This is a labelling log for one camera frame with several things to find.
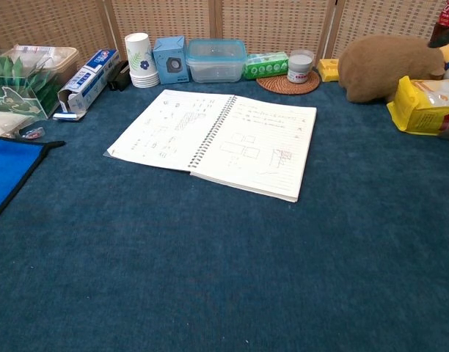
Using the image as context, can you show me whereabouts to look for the white spiral lined notebook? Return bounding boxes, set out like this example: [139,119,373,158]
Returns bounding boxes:
[106,89,318,203]

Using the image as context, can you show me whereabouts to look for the yellow snack bag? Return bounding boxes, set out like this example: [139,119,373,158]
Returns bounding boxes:
[386,75,449,136]

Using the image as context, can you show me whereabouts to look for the brown capybara plush toy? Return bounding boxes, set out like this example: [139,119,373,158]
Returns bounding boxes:
[337,34,448,104]

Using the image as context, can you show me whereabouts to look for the cola bottle with red cap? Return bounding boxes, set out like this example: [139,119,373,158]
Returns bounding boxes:
[427,0,449,49]

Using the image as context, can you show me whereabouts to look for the long yellow box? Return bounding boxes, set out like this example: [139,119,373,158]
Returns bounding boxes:
[316,58,341,83]

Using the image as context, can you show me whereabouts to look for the small clear plastic cup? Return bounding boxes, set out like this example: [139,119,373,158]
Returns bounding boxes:
[289,48,315,62]

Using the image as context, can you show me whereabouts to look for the white jar with grey lid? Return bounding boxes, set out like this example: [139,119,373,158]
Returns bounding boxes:
[286,54,315,85]

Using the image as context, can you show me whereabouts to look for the round woven rattan coaster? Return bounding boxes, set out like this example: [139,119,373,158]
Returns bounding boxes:
[255,69,322,96]

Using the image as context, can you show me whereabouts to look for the green tissue pack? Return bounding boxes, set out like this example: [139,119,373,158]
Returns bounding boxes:
[243,51,291,81]

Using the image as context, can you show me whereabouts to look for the clear container with blue lid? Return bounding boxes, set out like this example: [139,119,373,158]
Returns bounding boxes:
[184,38,248,84]

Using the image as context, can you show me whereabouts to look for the dark blue felt table cover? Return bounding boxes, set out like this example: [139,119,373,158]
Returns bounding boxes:
[0,71,449,352]

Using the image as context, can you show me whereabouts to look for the light blue speaker box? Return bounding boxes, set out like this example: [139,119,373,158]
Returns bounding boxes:
[152,35,191,86]

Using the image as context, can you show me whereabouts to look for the woven bamboo folding screen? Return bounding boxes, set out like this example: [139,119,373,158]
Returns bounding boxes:
[0,0,449,65]

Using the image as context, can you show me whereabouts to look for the paper cups with blue flower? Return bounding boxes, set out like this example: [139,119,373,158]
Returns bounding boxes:
[123,32,161,89]

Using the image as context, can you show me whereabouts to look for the black stapler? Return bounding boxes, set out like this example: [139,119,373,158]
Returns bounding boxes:
[107,59,131,92]

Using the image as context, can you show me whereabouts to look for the blue white toothpaste box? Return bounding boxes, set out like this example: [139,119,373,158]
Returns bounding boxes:
[57,48,120,116]

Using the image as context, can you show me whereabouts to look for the white toothpaste tube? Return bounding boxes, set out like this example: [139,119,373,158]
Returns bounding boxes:
[52,111,87,122]

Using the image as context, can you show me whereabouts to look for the beige lidded takeout container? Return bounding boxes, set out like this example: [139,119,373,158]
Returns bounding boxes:
[3,44,80,86]

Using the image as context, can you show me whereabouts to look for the small red wrapped item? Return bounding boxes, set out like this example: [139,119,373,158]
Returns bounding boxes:
[20,125,48,142]

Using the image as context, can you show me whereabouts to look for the clear box of green packets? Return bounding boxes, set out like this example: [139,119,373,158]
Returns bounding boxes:
[0,48,62,120]

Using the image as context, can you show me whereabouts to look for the blue microfibre cloth black trim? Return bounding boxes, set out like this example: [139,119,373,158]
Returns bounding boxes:
[0,136,67,227]

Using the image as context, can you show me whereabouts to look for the white plastic bag pack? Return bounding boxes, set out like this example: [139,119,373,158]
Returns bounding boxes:
[0,111,32,139]

